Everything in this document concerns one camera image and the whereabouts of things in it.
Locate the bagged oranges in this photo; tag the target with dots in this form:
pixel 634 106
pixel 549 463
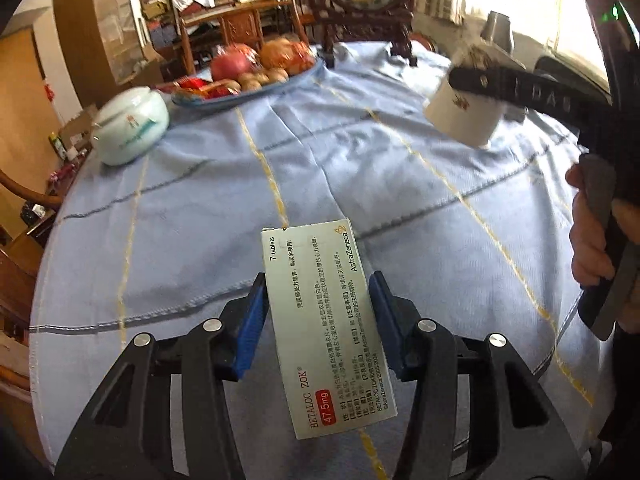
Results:
pixel 287 55

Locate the person's right hand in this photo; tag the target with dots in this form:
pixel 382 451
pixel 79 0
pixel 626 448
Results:
pixel 587 245

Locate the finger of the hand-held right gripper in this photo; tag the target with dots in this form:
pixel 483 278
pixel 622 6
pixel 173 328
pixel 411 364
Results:
pixel 505 86

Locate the red snack packets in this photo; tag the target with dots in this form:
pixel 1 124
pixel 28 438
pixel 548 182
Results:
pixel 205 91

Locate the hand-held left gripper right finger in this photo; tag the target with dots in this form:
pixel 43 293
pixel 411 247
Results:
pixel 382 320

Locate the white paper cup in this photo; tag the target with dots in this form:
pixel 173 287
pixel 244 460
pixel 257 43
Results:
pixel 460 120

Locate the white medicine box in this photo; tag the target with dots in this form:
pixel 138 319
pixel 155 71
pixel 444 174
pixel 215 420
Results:
pixel 325 335

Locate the plastic wrapped wooden cabinet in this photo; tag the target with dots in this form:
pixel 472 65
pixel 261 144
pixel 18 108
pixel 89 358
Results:
pixel 97 25

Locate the red pomegranate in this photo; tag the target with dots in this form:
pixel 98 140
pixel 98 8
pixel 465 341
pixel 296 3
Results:
pixel 232 62

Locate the carved wooden chair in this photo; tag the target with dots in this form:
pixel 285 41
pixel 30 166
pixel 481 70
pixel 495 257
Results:
pixel 240 27

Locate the blue fruit plate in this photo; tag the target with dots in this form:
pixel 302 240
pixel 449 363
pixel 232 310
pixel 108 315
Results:
pixel 295 80

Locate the grey cup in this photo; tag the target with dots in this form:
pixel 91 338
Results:
pixel 496 30

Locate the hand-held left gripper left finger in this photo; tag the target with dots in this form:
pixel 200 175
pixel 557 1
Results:
pixel 250 330

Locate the cardboard box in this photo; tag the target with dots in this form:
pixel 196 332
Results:
pixel 77 127

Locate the small brown fruits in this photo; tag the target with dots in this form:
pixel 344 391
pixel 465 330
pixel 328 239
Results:
pixel 262 80

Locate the light blue tablecloth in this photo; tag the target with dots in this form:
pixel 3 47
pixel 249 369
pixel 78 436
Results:
pixel 200 200

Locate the white ceramic lidded jar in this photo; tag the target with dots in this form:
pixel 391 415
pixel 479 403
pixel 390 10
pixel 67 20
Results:
pixel 130 125

